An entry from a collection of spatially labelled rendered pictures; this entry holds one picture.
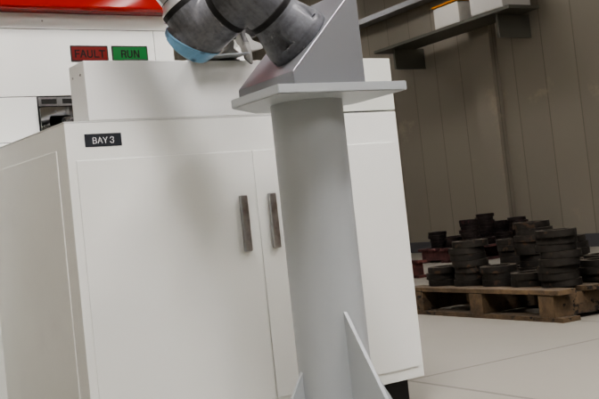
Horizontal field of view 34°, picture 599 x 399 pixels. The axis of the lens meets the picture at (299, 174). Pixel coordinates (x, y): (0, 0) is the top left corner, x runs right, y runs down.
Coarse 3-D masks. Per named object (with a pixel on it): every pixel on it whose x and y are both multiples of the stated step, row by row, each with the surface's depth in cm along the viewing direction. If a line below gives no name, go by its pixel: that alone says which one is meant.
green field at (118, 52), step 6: (114, 48) 298; (120, 48) 299; (126, 48) 300; (132, 48) 301; (138, 48) 303; (144, 48) 304; (114, 54) 298; (120, 54) 299; (126, 54) 300; (132, 54) 301; (138, 54) 302; (144, 54) 304
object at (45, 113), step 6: (42, 108) 283; (48, 108) 284; (54, 108) 285; (60, 108) 286; (66, 108) 287; (72, 108) 288; (42, 114) 283; (48, 114) 284; (54, 114) 285; (60, 114) 286; (66, 114) 287; (72, 114) 288; (42, 120) 283; (48, 120) 284; (42, 126) 283; (48, 126) 284
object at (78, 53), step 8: (72, 48) 291; (80, 48) 292; (88, 48) 294; (96, 48) 295; (104, 48) 296; (72, 56) 291; (80, 56) 292; (88, 56) 293; (96, 56) 295; (104, 56) 296
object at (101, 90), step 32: (96, 64) 228; (128, 64) 232; (160, 64) 237; (192, 64) 242; (224, 64) 247; (256, 64) 252; (96, 96) 227; (128, 96) 232; (160, 96) 236; (192, 96) 241; (224, 96) 246
